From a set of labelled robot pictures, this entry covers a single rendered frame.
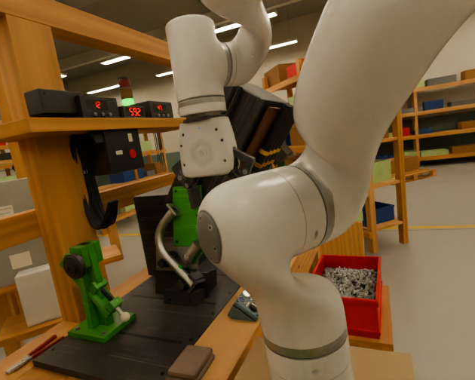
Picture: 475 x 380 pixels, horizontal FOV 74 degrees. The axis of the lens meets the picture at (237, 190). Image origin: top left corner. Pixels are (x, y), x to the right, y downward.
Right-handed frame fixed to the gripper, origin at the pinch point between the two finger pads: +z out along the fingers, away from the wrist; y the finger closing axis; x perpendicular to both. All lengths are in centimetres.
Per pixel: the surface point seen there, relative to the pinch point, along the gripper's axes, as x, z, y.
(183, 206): 39, 9, -35
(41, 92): 13, -32, -59
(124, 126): 38, -21, -54
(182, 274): 30, 30, -34
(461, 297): 211, 130, 78
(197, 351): 4.3, 37.0, -13.8
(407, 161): 749, 94, 86
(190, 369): -1.3, 37.0, -12.4
